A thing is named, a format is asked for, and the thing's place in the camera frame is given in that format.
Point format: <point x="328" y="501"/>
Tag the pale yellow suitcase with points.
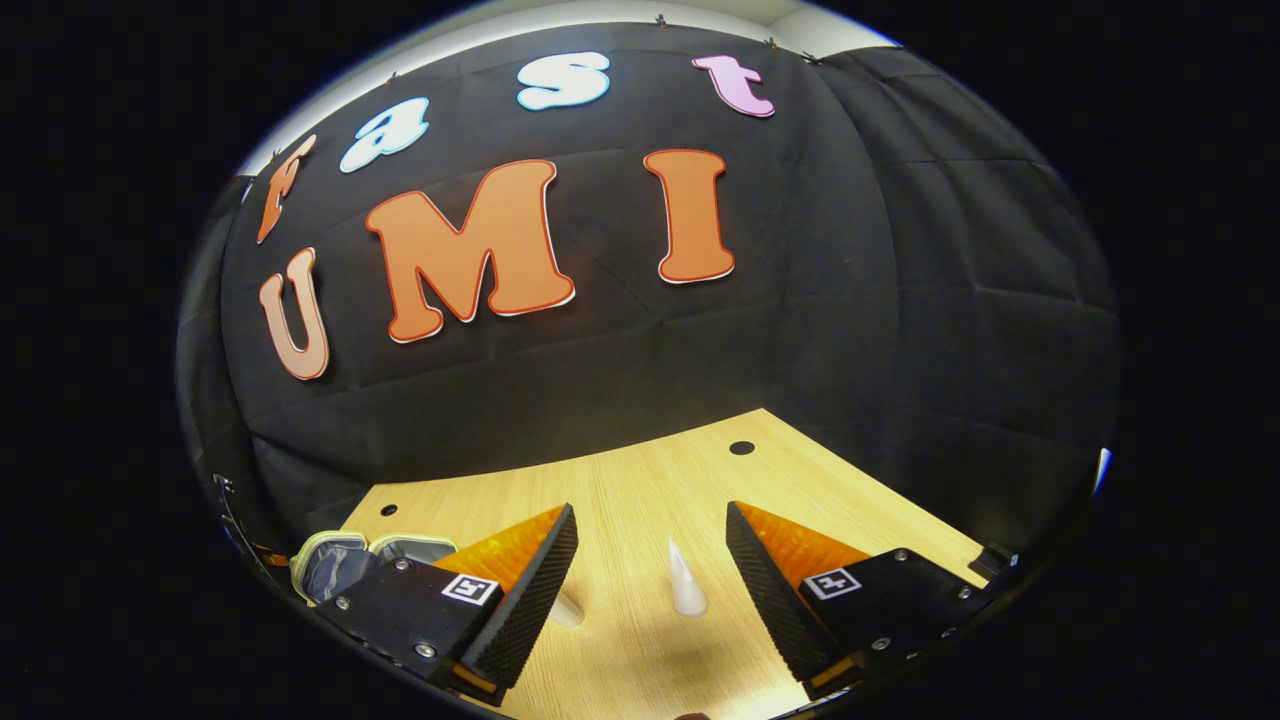
<point x="335" y="570"/>

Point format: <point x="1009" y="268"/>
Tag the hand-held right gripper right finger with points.
<point x="775" y="600"/>

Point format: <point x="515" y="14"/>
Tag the black backdrop cloth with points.
<point x="800" y="330"/>

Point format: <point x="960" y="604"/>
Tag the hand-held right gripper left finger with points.
<point x="525" y="610"/>

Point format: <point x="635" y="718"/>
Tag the white skin care tube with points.
<point x="686" y="585"/>

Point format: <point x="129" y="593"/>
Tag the white pump bottle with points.
<point x="567" y="610"/>

